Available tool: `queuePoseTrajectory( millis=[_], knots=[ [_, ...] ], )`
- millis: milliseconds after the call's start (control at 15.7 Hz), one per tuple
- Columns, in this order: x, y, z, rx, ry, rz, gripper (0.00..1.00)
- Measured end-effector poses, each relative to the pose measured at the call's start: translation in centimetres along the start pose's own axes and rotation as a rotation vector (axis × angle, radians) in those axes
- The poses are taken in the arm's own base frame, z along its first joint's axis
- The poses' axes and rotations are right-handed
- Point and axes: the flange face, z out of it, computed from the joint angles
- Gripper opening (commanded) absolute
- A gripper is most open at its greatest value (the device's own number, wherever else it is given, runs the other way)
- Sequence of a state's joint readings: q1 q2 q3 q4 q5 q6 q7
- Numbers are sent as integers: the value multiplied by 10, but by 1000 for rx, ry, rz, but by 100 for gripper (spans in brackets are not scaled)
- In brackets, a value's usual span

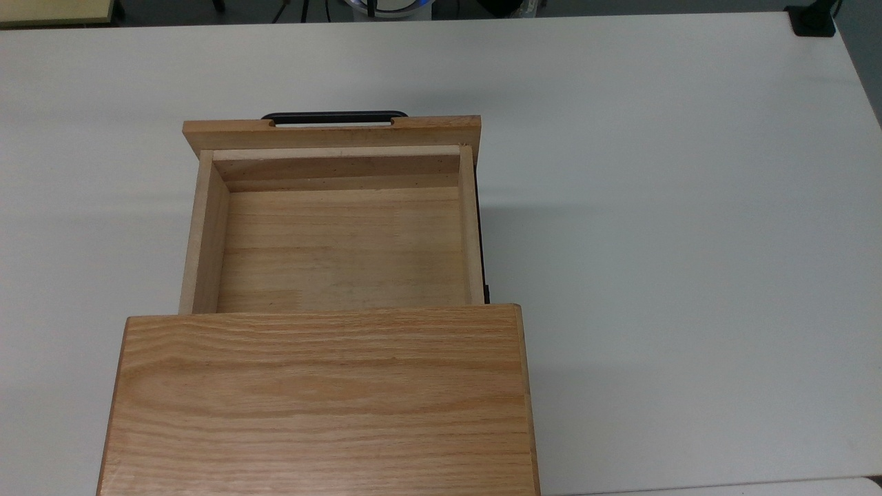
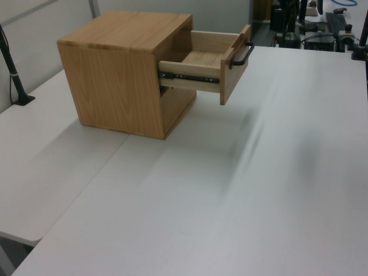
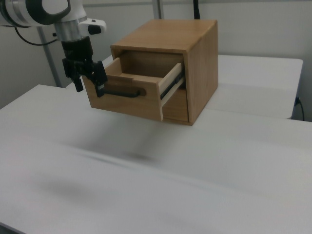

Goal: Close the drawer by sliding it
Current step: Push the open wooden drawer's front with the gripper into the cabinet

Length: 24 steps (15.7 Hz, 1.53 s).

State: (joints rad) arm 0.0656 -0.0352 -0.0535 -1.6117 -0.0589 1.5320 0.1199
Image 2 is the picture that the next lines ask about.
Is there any black computer keyboard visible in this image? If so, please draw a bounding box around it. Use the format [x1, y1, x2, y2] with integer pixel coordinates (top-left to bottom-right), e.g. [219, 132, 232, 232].
[325, 11, 347, 35]

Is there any wooden cabinet box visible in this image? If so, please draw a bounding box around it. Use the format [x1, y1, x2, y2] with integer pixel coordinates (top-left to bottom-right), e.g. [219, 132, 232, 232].
[57, 10, 198, 141]

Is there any black electronics box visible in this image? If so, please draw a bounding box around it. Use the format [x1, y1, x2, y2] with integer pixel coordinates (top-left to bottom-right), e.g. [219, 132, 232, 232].
[304, 33, 336, 52]

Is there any wooden drawer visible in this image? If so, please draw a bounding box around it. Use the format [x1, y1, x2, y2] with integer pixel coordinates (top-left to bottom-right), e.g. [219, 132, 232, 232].
[157, 24, 252, 106]

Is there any emergency stop button box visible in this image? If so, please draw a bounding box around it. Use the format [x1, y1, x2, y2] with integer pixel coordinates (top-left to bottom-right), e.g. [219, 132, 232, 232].
[338, 24, 357, 44]

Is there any black clamp stand pole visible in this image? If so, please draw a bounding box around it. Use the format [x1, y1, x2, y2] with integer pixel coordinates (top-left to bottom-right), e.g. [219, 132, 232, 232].
[350, 0, 368, 61]

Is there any black drawer handle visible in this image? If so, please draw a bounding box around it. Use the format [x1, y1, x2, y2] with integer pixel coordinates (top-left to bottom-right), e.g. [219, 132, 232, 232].
[231, 42, 254, 67]

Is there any black camera stand pole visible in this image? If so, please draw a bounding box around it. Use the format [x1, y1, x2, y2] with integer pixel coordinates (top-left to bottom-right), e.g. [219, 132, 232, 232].
[0, 24, 36, 105]

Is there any black metal drawer slide rail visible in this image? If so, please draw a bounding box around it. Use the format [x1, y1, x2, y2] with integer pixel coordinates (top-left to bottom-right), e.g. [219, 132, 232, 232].
[158, 70, 221, 85]

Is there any black computer tower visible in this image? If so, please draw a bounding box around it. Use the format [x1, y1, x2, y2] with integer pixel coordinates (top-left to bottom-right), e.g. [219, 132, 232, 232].
[270, 7, 285, 31]

